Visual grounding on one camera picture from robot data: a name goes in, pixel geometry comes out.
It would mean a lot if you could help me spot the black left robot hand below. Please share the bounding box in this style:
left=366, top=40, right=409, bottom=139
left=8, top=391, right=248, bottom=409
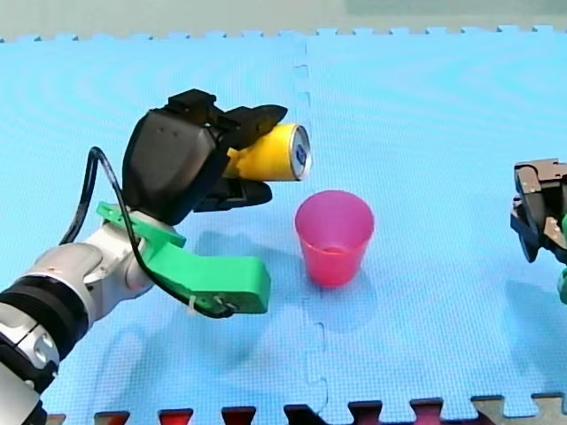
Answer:
left=121, top=89, right=290, bottom=227

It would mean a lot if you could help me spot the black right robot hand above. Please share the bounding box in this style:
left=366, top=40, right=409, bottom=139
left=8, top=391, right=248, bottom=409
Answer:
left=509, top=158, right=567, bottom=264

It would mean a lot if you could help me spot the yellow drink can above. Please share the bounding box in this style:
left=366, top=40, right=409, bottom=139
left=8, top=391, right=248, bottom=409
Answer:
left=223, top=122, right=315, bottom=183

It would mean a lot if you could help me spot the pink plastic cup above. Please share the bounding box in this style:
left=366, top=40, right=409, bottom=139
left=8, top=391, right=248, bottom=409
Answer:
left=294, top=189, right=376, bottom=288

